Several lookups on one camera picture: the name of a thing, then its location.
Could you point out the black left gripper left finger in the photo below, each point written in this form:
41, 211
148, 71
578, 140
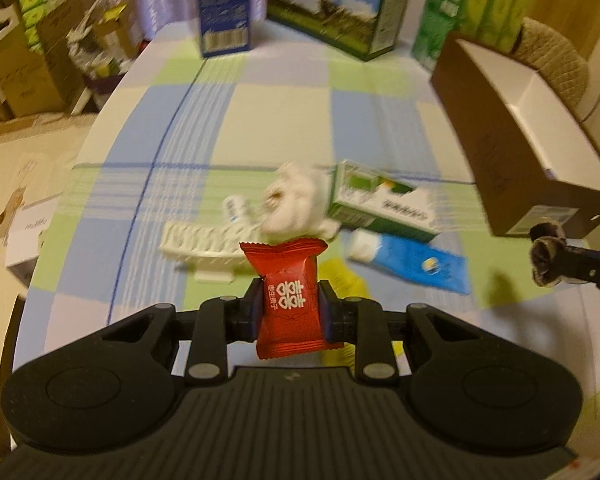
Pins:
218, 323

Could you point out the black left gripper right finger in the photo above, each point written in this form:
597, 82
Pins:
361, 323

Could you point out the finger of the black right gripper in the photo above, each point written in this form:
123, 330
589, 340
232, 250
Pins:
579, 263

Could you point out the red candy packet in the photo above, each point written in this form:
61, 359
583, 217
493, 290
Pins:
291, 322

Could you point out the blue hand cream tube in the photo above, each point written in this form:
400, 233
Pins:
412, 261

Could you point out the green white medicine box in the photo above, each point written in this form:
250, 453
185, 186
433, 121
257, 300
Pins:
365, 198

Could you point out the white cloth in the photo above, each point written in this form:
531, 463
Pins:
295, 205

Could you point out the dark snack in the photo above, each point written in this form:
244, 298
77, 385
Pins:
548, 242

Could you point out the yellow snack packet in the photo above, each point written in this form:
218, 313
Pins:
343, 280

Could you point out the white plastic clip rack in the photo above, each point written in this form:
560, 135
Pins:
213, 250

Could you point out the brown cardboard shoe box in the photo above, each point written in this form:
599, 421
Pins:
531, 158

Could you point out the plaid tablecloth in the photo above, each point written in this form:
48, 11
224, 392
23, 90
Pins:
180, 134

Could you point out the quilted beige chair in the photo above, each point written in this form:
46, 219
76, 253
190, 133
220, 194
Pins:
555, 58

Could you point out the white box on floor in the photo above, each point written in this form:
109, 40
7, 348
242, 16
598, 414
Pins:
26, 237

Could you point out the green tissue packs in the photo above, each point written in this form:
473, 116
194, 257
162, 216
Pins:
496, 23

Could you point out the bin with crumpled packaging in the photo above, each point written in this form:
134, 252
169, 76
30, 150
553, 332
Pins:
104, 45

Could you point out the milk carton box with cow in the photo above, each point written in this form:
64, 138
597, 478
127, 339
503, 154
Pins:
365, 29

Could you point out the brown cardboard box with packs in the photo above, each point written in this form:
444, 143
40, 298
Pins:
36, 73

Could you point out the tall blue carton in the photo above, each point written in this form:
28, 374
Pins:
224, 27

